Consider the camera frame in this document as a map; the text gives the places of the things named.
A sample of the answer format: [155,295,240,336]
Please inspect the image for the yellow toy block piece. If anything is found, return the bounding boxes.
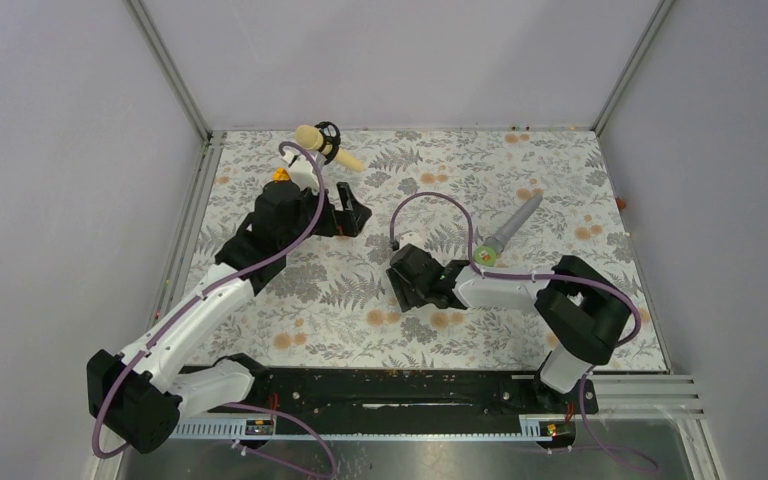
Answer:
[272,168,291,182]

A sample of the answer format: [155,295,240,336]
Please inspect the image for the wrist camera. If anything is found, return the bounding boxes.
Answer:
[390,231,426,251]
[282,148,321,194]

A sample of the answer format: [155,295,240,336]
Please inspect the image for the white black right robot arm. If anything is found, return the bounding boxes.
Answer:
[386,244,633,412]

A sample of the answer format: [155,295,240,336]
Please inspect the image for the black tripod microphone stand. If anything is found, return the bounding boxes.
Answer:
[314,121,341,165]

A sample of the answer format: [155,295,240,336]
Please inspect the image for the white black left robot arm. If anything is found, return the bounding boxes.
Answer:
[86,180,372,458]

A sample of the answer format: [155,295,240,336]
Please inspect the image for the cream microphone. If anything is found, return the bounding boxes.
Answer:
[294,121,365,172]

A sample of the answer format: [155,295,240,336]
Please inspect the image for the green pill bottle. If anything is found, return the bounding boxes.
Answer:
[473,246,499,267]

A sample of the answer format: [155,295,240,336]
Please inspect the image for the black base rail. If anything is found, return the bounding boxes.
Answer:
[178,357,601,442]

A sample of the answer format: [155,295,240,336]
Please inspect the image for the grey cylinder tube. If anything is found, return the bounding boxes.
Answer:
[482,194,543,254]

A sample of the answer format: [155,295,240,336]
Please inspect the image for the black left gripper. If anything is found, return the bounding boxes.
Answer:
[281,181,371,251]

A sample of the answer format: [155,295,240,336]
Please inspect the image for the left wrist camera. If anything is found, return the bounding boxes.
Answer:
[282,148,321,194]

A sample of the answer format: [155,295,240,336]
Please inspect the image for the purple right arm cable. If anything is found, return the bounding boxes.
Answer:
[388,192,644,349]

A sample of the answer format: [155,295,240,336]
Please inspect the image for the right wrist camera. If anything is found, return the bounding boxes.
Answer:
[390,231,426,251]

